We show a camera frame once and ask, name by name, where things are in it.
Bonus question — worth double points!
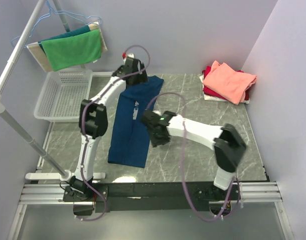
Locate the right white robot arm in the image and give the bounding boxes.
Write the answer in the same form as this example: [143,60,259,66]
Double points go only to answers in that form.
[141,109,247,200]

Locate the black base beam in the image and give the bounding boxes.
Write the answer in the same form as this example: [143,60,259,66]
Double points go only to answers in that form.
[62,181,242,213]

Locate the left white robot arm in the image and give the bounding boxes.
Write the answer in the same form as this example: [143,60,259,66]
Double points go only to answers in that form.
[69,54,148,201]

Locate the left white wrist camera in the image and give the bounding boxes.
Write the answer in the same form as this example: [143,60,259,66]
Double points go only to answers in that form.
[122,52,135,61]

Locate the white clothes rack pole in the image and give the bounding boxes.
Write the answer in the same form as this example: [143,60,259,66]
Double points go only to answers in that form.
[0,0,72,181]

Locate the blue wire hanger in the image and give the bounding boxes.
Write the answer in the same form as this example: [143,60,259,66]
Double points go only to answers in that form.
[10,1,103,48]

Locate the aluminium rail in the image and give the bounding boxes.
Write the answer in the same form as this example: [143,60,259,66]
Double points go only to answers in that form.
[18,182,283,205]

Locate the blue t shirt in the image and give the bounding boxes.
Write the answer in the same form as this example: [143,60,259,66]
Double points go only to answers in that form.
[108,76,164,168]

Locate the green towel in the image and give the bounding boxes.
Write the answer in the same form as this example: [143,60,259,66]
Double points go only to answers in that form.
[41,30,102,72]

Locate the salmon folded t shirt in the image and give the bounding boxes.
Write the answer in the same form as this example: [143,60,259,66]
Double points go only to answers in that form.
[202,61,257,105]

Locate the teal towel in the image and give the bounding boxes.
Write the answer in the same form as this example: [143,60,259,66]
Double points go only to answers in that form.
[38,25,91,56]

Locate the white rack foot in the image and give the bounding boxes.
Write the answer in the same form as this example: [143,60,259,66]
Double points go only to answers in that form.
[77,67,113,78]

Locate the white folded t shirt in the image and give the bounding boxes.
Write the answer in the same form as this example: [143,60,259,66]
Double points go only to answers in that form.
[199,74,250,105]

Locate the white plastic laundry basket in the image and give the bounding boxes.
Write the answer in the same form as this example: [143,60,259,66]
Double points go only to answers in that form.
[33,68,93,123]

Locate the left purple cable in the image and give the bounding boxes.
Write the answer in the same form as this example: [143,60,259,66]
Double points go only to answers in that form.
[75,44,151,223]

